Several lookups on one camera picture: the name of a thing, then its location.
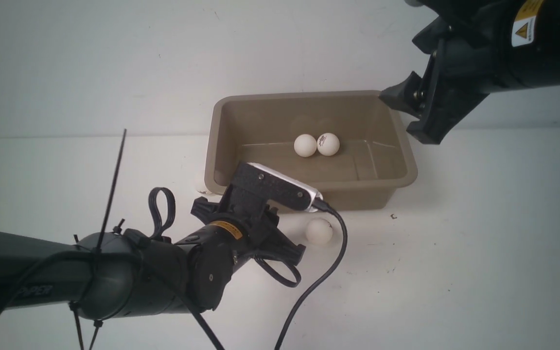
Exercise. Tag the white ping-pong ball with logo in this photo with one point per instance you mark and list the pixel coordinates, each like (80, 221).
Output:
(328, 144)

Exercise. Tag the tan plastic storage bin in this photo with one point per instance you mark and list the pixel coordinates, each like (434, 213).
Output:
(375, 157)

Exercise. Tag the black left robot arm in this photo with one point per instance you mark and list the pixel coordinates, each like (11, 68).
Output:
(135, 276)

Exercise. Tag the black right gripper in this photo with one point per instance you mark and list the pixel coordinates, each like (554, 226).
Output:
(467, 46)

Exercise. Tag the white ball beside bin corner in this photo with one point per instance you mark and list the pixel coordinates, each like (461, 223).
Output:
(200, 186)

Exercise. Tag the black cable tie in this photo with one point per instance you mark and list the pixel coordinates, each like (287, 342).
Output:
(98, 247)

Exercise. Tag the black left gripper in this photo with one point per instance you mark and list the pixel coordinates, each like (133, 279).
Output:
(251, 235)

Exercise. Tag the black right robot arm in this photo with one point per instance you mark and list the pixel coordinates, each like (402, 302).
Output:
(533, 44)

